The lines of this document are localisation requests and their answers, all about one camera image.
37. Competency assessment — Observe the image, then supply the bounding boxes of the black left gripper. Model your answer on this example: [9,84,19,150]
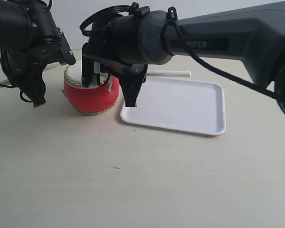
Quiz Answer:
[0,47,59,108]

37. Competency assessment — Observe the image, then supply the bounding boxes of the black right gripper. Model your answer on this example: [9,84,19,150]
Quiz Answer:
[82,14,148,107]

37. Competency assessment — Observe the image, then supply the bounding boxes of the white wooden drumstick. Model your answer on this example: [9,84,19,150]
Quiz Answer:
[146,71,191,77]
[0,63,59,89]

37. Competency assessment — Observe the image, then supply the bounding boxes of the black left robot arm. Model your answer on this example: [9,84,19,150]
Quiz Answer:
[0,0,61,107]

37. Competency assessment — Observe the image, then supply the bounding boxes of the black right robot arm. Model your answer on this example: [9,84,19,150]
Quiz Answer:
[80,1,285,114]

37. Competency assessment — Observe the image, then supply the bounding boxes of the small red drum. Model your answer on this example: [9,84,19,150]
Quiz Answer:
[64,60,120,115]

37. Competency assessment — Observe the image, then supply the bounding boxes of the white plastic tray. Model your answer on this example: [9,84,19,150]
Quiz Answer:
[120,77,226,136]

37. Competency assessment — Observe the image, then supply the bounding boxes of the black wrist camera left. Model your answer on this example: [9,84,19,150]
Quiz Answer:
[57,27,76,65]

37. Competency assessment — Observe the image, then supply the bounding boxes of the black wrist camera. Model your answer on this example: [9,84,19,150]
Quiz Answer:
[81,43,94,88]
[57,27,76,65]

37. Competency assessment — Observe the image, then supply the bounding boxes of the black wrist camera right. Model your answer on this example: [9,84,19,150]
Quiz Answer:
[81,43,94,88]

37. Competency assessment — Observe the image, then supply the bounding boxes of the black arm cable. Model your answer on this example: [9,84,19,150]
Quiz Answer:
[79,2,283,100]

